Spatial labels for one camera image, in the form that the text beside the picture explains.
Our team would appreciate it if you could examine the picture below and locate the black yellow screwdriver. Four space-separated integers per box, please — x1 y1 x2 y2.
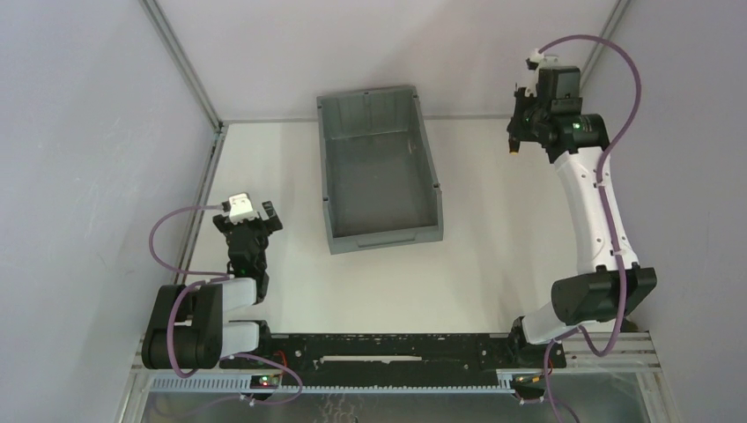
508 136 521 155

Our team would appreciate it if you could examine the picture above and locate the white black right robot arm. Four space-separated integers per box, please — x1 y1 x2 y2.
507 65 657 345

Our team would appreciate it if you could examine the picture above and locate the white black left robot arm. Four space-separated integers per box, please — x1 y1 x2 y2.
141 193 283 378

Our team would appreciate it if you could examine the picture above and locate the grey plastic storage bin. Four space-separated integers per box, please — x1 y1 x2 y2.
316 85 444 255

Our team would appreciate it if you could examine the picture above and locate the small lit circuit board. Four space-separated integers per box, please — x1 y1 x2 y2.
250 375 282 390

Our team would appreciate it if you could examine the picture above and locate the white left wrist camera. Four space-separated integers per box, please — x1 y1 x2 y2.
221 192 260 224

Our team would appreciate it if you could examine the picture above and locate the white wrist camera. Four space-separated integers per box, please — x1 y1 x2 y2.
221 192 260 224
521 49 560 97

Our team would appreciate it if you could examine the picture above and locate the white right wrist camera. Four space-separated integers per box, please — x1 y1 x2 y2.
521 49 560 97

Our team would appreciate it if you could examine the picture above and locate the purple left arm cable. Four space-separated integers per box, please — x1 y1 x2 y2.
148 204 305 423

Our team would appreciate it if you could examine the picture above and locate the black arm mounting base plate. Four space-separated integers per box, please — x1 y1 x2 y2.
256 333 566 384

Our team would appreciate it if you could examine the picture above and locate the grey slotted cable duct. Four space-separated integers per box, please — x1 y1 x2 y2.
150 374 514 394

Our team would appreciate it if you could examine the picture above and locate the aluminium enclosure frame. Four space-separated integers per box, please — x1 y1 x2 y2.
116 0 684 423

